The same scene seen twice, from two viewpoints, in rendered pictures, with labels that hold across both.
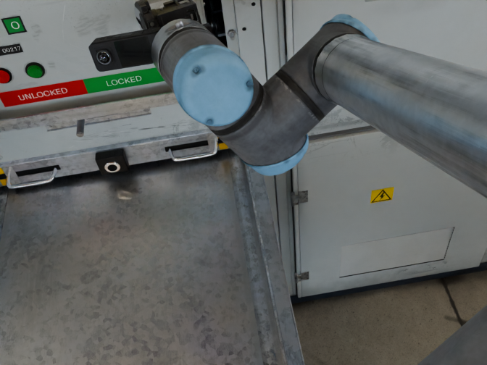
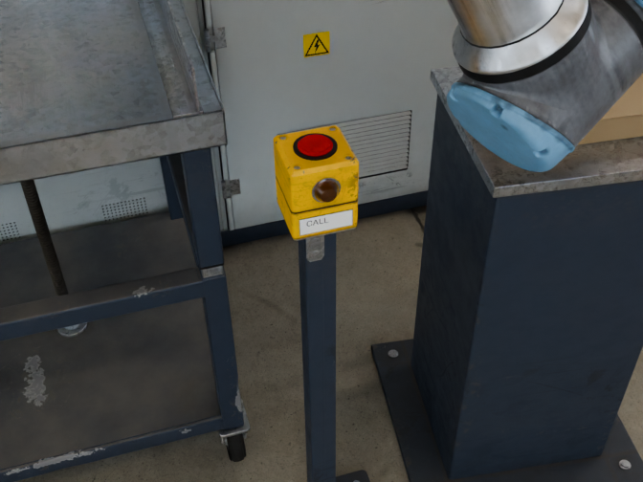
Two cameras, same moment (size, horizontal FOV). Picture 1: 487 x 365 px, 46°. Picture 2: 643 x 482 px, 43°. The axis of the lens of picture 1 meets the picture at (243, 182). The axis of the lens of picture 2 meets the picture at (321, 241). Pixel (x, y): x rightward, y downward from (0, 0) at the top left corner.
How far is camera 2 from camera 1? 0.76 m
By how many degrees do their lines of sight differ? 13
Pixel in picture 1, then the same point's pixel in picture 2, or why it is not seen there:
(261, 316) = (155, 36)
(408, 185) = (345, 30)
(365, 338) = not seen: hidden behind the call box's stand
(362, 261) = not seen: hidden behind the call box
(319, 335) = (260, 274)
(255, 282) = (149, 16)
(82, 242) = not seen: outside the picture
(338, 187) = (262, 25)
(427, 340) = (395, 268)
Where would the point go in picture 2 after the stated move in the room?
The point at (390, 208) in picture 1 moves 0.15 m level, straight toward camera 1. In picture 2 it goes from (330, 70) to (321, 105)
